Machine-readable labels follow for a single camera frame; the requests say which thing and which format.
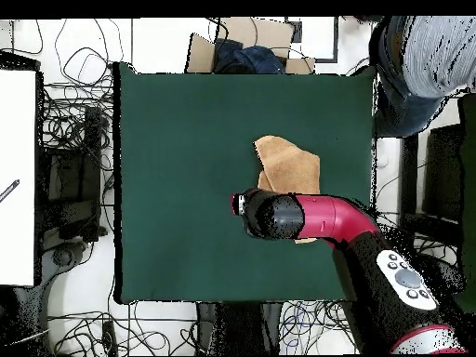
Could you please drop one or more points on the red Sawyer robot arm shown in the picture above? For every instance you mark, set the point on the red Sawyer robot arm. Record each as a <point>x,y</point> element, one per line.
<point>334,219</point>

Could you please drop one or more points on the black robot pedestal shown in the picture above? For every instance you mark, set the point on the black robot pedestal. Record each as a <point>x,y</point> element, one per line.
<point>238,327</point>

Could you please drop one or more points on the black marker pen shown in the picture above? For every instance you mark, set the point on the black marker pen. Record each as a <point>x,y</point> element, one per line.
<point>9,190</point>

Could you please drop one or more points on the grey round base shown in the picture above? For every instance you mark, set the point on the grey round base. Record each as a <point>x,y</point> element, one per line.
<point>63,258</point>
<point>446,275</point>

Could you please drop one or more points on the brown cardboard box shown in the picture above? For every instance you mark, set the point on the brown cardboard box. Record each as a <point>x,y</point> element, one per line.
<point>267,33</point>

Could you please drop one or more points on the dark blue clothes pile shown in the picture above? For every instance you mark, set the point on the dark blue clothes pile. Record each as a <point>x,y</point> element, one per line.
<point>256,59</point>

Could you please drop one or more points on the person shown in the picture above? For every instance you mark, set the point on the person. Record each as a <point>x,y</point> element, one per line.
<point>427,55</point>

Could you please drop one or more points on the black power strip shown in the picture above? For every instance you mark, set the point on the black power strip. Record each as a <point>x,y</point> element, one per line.
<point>109,338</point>

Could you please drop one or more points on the dark green table cloth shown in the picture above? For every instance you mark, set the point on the dark green table cloth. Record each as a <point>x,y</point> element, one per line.
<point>186,148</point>

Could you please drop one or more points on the black upright bar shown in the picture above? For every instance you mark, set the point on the black upright bar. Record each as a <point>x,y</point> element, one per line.
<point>409,178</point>

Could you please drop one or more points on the green cloth covered stand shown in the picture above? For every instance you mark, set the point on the green cloth covered stand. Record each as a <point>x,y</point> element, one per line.
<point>469,223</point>

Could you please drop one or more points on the white board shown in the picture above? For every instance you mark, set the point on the white board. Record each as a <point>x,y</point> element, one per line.
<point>16,148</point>

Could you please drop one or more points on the tan terry towel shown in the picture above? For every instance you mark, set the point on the tan terry towel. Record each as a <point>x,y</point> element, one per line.
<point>290,167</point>

